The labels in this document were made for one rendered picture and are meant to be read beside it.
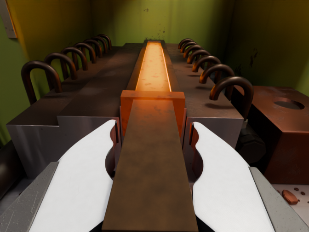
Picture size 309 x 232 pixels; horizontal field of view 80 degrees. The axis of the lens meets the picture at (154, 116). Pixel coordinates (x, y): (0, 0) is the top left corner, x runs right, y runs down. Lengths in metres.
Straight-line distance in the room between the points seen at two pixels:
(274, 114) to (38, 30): 0.35
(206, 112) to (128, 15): 0.49
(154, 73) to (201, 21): 0.44
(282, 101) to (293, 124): 0.06
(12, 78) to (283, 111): 0.36
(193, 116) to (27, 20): 0.28
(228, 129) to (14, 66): 0.30
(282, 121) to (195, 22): 0.47
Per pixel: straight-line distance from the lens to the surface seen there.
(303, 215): 0.23
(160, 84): 0.17
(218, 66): 0.22
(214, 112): 0.17
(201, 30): 0.63
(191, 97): 0.19
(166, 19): 0.61
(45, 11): 0.40
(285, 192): 0.23
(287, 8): 0.43
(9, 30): 0.33
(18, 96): 0.37
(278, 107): 0.24
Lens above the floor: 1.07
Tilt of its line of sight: 29 degrees down
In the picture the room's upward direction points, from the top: 2 degrees clockwise
